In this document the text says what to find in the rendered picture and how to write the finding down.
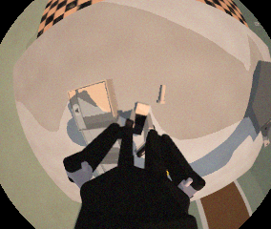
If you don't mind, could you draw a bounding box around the grey rack of three bins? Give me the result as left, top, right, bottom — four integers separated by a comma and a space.
67, 79, 122, 175

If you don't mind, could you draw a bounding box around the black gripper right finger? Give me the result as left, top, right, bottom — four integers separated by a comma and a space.
143, 114, 206, 199

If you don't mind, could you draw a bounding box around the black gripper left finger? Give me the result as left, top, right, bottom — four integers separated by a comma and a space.
63, 110, 136, 197

